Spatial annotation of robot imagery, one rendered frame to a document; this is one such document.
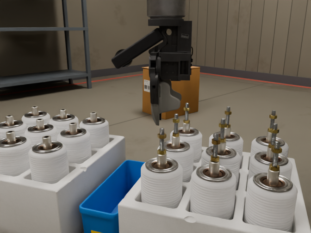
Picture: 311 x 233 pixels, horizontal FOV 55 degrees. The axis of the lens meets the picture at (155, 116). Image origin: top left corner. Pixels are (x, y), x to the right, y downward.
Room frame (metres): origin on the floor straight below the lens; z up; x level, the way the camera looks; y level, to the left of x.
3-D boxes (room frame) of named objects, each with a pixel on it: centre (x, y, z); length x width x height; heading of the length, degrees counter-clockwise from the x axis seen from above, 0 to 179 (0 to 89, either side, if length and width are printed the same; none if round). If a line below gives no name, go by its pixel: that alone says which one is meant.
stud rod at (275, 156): (0.54, -0.24, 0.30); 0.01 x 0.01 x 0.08
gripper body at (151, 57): (0.61, -0.03, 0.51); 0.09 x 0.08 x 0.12; 83
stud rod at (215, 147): (0.58, -0.13, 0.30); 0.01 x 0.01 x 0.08
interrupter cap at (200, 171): (0.58, -0.13, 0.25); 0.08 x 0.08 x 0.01
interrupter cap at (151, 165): (0.62, -0.01, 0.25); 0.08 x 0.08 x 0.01
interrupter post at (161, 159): (0.62, -0.01, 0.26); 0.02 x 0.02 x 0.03
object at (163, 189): (0.62, -0.01, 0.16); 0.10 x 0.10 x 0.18
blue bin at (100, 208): (0.77, 0.10, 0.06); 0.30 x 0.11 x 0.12; 161
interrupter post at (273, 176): (0.54, -0.24, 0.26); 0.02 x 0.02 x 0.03
